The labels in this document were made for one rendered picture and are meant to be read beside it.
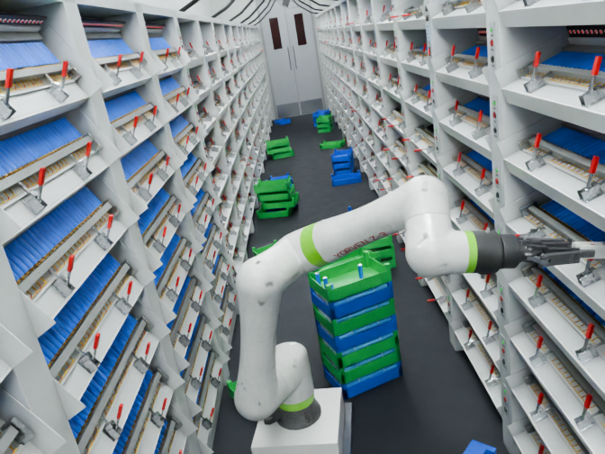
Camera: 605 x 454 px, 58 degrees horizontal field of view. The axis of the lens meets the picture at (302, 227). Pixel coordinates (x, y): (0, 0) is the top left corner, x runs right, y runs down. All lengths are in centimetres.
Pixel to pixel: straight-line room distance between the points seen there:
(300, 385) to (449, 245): 76
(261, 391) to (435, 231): 69
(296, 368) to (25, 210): 90
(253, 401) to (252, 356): 15
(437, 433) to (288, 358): 83
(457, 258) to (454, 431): 123
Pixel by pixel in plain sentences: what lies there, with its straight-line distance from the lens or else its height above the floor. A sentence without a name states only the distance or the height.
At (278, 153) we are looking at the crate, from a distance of 742.
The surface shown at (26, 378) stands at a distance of 111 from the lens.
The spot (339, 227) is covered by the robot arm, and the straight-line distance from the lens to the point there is 134.
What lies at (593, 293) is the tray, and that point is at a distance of 133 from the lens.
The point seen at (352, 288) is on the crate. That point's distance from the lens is 225.
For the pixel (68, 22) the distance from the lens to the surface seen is 160.
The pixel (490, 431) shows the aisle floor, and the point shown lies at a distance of 231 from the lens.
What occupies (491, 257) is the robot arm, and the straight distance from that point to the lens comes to 120.
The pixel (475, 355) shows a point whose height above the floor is 12.
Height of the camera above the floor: 153
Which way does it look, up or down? 20 degrees down
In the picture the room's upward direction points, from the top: 10 degrees counter-clockwise
